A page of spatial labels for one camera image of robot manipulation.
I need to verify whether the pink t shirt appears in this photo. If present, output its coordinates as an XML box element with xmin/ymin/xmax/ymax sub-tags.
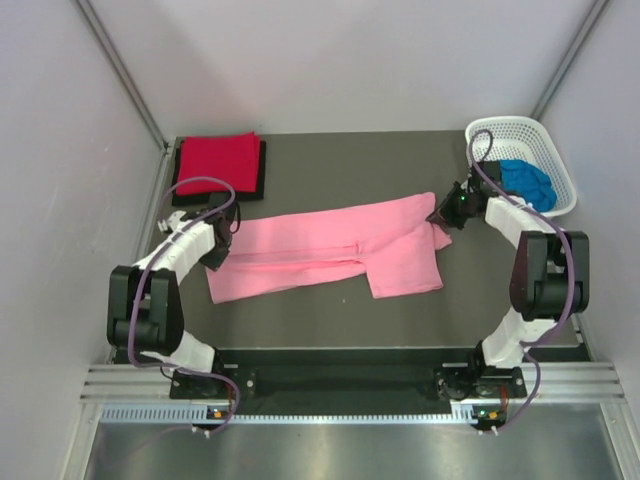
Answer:
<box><xmin>206</xmin><ymin>192</ymin><xmax>452</xmax><ymax>304</ymax></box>

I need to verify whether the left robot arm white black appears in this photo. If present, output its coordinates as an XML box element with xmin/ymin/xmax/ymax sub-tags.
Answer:
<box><xmin>107</xmin><ymin>192</ymin><xmax>239</xmax><ymax>397</ymax></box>

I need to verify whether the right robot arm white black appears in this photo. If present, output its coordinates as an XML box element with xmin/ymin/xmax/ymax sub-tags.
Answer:
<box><xmin>427</xmin><ymin>161</ymin><xmax>590</xmax><ymax>401</ymax></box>

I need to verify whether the folded black t shirt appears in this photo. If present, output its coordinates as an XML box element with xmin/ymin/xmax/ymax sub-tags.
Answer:
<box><xmin>171</xmin><ymin>139</ymin><xmax>267</xmax><ymax>207</ymax></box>

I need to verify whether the folded red t shirt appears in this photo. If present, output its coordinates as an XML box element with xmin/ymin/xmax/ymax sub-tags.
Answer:
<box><xmin>175</xmin><ymin>132</ymin><xmax>261</xmax><ymax>195</ymax></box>

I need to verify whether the blue t shirt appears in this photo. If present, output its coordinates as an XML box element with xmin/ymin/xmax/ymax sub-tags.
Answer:
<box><xmin>499</xmin><ymin>159</ymin><xmax>557</xmax><ymax>213</ymax></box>

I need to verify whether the white plastic basket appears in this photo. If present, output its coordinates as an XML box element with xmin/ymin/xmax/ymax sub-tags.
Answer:
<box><xmin>465</xmin><ymin>116</ymin><xmax>577</xmax><ymax>218</ymax></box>

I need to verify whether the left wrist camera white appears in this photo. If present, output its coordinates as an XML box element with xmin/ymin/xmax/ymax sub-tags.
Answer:
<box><xmin>157</xmin><ymin>210</ymin><xmax>188</xmax><ymax>235</ymax></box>

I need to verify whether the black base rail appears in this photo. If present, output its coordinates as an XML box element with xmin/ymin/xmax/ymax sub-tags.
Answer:
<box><xmin>169</xmin><ymin>348</ymin><xmax>526</xmax><ymax>415</ymax></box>

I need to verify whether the grey slotted cable duct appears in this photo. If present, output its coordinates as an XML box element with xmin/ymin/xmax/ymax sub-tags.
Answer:
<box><xmin>100</xmin><ymin>404</ymin><xmax>499</xmax><ymax>425</ymax></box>

